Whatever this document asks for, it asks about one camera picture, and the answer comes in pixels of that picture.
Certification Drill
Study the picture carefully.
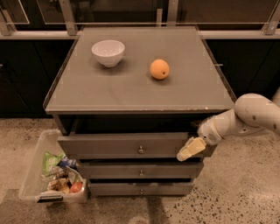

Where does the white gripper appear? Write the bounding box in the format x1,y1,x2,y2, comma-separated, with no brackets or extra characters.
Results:
177,115,222,162

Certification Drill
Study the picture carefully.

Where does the grey top drawer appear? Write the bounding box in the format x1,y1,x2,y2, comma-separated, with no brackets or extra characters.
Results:
57,130,218,160

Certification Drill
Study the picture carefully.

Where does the grey drawer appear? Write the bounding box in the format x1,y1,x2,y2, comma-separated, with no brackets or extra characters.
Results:
78,158,203,179
57,130,218,160
87,179,193,196

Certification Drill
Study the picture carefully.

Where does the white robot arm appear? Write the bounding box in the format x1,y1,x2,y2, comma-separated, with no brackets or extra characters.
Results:
177,94,280,162

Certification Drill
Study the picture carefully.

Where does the grey drawer cabinet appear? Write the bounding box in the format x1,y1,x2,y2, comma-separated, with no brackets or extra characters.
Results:
43,25,237,197

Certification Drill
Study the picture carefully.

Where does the grey bottom drawer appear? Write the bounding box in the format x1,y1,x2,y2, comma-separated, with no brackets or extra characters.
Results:
87,179,193,196

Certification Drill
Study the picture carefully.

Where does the grey middle drawer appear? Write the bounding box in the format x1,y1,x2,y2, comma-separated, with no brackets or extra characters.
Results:
78,158,203,179

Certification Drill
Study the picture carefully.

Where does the orange fruit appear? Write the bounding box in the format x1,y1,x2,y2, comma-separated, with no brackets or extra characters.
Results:
150,59,170,80

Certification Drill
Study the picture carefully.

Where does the white ceramic bowl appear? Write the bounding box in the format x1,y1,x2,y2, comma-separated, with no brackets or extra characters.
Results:
91,39,125,67

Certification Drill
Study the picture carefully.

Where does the red tomato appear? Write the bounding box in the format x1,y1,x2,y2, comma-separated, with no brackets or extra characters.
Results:
70,182,82,193

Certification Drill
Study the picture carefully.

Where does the green snack bag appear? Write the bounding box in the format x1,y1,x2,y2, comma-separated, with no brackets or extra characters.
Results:
42,151,65,174

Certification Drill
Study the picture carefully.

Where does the clear plastic bin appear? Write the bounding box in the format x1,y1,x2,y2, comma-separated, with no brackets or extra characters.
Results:
18,129,88,203

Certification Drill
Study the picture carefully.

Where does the metal railing frame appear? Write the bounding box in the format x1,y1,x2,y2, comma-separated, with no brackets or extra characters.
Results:
0,0,280,39

